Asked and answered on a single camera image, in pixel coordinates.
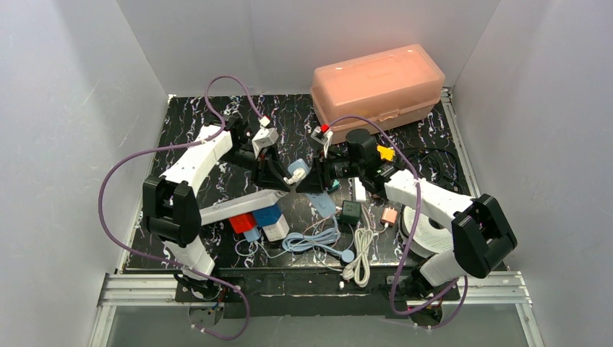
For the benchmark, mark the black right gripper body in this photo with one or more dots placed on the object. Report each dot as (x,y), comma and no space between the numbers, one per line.
(324,170)

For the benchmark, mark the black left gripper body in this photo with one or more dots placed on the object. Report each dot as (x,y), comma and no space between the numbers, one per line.
(261,166)

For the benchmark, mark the light blue socket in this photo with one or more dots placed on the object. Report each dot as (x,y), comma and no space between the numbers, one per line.
(322,203)

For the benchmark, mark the teal small adapter plug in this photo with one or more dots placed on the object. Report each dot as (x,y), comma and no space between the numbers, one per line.
(334,187)

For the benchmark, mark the yellow cube socket adapter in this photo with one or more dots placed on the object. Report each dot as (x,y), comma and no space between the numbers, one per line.
(386,153)

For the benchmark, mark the long white power strip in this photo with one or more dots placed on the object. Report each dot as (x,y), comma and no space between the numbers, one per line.
(241,205)

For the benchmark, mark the pink translucent storage box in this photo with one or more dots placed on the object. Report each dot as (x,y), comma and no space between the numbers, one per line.
(390,89)

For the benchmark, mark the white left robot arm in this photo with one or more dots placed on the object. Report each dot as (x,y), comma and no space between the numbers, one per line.
(170,207)

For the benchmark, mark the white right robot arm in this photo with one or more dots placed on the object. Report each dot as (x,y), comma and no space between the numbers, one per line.
(482,235)

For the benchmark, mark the blue power adapter plug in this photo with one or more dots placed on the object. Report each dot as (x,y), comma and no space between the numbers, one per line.
(267,216)

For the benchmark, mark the red power adapter plug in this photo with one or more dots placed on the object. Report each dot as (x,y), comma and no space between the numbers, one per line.
(242,223)

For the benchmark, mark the small pink usb plug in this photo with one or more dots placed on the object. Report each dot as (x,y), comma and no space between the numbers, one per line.
(388,217)

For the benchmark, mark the small light blue charger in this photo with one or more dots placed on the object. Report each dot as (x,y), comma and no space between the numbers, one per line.
(252,235)

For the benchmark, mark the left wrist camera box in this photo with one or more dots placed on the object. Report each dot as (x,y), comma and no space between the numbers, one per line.
(265,137)

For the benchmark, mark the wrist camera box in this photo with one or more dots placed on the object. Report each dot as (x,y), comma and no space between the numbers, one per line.
(323,135)
(265,137)

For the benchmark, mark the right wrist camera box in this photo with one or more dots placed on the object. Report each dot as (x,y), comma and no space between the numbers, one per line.
(323,135)

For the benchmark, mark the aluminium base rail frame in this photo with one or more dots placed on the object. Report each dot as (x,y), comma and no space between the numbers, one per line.
(302,292)

